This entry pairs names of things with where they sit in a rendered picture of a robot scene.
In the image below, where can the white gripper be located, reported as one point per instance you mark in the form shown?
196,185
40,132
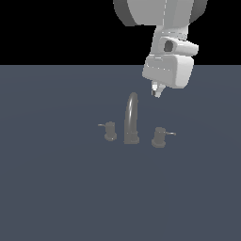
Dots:
168,69

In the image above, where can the grey curved faucet spout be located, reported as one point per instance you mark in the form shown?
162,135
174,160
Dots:
131,120

